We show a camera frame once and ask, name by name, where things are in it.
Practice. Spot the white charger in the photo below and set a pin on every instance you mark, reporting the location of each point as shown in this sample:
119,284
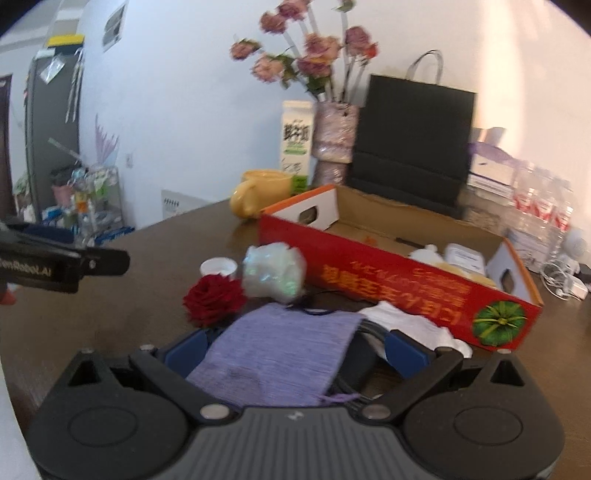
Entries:
579,286

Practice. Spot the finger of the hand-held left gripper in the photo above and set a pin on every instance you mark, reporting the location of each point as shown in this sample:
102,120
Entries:
106,263
51,234

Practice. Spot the purple wall decal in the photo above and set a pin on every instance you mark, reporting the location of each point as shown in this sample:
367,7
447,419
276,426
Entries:
105,138

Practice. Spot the dried pink roses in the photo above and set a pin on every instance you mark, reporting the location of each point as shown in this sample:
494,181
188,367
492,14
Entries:
318,46

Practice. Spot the purple glitter vase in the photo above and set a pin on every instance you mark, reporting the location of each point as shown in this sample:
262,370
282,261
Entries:
334,138

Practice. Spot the clear seed container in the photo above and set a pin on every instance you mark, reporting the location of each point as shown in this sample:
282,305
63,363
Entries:
485,212

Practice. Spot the yellow mug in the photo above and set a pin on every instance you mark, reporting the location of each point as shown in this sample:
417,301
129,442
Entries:
258,194

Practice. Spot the person's left hand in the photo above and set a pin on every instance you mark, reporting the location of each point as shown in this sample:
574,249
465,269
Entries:
7,295

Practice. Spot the purple knitted cloth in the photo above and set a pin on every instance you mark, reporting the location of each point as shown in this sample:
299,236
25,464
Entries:
277,355

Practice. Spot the white wet wipes pack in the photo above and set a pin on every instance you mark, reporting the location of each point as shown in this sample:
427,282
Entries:
464,258

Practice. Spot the black paper bag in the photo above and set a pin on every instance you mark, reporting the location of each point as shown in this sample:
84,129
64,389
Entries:
415,138

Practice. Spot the grey refrigerator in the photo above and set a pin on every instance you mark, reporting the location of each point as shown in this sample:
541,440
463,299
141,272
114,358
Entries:
51,129

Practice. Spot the wall picture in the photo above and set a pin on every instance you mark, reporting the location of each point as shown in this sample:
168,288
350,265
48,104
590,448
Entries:
115,25

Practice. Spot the white milk carton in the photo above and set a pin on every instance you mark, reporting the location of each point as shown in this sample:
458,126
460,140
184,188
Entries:
296,143

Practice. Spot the black power adapter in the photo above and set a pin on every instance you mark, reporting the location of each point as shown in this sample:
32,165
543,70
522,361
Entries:
585,271

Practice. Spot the white cloth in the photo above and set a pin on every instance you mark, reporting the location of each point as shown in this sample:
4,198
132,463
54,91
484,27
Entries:
411,325

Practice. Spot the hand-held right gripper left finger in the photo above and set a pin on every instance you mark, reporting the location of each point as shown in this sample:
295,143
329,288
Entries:
184,353

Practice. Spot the yellow box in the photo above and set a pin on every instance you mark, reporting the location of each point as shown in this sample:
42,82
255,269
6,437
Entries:
67,40

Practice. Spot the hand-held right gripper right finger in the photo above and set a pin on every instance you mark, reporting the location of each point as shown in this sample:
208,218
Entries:
406,354

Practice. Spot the metal storage rack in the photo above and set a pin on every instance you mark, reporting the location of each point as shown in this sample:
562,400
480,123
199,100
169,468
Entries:
87,207

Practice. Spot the red cardboard box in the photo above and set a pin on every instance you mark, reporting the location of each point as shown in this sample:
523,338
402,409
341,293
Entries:
392,281

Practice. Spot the iridescent plastic bag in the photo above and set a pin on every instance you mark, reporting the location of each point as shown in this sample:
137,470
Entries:
272,272

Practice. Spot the purple tissue box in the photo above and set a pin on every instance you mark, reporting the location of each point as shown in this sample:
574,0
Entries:
491,166

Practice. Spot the white robot toy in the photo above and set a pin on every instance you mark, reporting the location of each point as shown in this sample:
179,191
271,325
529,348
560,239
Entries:
577,244

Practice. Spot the white earphones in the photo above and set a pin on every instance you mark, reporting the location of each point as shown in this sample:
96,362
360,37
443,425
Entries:
556,281

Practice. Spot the white bottle cap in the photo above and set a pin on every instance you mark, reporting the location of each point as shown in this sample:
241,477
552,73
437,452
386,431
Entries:
217,266

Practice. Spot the red rose flower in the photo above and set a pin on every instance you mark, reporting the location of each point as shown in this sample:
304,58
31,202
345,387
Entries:
212,300

